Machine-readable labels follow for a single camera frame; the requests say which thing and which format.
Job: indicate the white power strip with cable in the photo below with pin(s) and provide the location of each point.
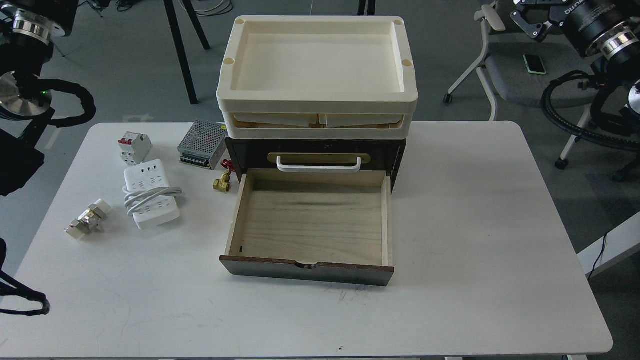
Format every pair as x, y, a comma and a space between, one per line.
149, 198

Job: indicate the green smartphone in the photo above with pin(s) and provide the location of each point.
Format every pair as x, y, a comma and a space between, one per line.
534, 64

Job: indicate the open wooden drawer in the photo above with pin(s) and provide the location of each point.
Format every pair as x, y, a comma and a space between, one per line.
313, 226

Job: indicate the grey office chair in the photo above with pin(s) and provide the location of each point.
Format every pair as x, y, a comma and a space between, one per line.
501, 68

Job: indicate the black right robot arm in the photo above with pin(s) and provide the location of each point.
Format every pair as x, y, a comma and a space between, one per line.
601, 28

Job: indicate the white circuit breaker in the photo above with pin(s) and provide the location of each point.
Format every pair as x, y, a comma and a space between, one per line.
134, 148

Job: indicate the silver metal fitting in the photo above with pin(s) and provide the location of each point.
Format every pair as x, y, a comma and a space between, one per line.
90, 220

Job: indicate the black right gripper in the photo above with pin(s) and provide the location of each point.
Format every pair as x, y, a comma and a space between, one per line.
539, 18

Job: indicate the cream plastic stacked trays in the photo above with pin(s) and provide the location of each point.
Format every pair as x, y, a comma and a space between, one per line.
318, 78

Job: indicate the metal mesh power supply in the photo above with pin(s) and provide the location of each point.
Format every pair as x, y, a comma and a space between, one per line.
203, 145

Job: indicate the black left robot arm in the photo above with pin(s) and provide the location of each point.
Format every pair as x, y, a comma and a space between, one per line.
26, 45

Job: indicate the brass valve red handle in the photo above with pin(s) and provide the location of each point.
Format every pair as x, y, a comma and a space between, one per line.
223, 184

